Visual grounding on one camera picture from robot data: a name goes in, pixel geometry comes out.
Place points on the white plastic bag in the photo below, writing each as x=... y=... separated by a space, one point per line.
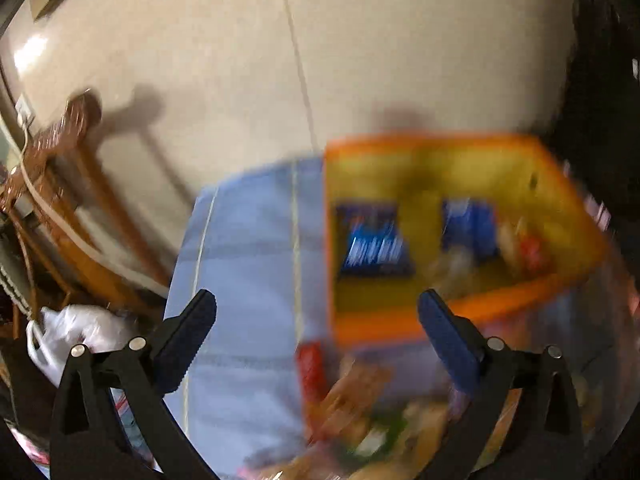
x=75 y=327

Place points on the assorted snack packets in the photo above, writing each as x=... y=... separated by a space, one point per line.
x=370 y=410

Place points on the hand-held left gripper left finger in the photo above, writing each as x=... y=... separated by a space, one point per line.
x=189 y=342

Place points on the dark carved headboard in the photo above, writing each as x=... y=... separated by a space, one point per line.
x=600 y=110

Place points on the blue checked bed sheet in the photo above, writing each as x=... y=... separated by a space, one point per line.
x=245 y=260

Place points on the orange cardboard box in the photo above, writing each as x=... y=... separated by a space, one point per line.
x=380 y=324

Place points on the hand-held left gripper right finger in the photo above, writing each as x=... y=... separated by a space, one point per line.
x=446 y=342

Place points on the wooden chair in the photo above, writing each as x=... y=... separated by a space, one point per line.
x=75 y=127

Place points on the blue snack packet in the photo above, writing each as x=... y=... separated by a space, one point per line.
x=470 y=230
x=374 y=250

